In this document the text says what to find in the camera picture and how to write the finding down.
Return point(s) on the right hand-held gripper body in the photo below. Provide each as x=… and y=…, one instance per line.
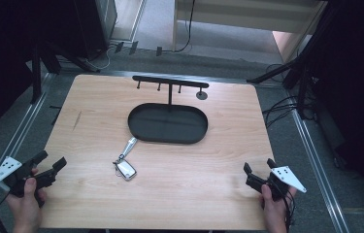
x=284, y=177

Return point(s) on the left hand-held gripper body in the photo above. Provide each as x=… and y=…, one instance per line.
x=17, y=177

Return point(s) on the black key stand with tray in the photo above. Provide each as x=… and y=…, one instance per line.
x=168, y=123

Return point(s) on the person's left hand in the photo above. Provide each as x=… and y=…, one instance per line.
x=26, y=208

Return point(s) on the person's right hand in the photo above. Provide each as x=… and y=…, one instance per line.
x=273, y=212

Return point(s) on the black metal stand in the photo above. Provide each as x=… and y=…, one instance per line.
x=299, y=69
x=45, y=58

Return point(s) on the small black plug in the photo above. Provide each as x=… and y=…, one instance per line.
x=133, y=47
x=119, y=47
x=159, y=51

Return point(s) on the dark computer case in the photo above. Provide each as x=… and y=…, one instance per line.
x=100, y=22

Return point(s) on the white shelf unit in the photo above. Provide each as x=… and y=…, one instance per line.
x=250, y=16

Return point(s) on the aluminium floor rail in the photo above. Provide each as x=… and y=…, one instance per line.
x=319, y=168
x=11, y=147

